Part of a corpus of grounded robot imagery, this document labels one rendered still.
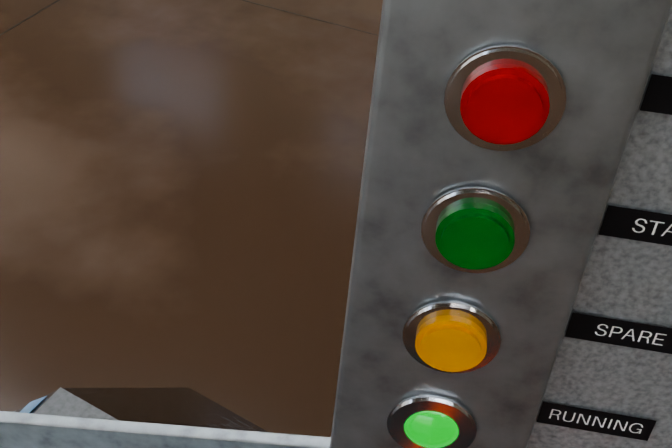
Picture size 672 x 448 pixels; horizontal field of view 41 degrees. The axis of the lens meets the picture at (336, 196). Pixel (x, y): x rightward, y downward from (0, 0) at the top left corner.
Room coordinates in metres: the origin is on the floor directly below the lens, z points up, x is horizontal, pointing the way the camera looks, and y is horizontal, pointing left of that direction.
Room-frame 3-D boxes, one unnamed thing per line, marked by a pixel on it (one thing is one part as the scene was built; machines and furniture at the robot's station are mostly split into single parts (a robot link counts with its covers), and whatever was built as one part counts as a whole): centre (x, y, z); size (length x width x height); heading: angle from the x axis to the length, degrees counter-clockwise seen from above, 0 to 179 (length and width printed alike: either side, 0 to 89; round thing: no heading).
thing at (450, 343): (0.23, -0.05, 1.38); 0.03 x 0.01 x 0.03; 85
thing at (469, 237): (0.23, -0.05, 1.43); 0.03 x 0.01 x 0.03; 85
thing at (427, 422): (0.24, -0.05, 1.32); 0.02 x 0.01 x 0.02; 85
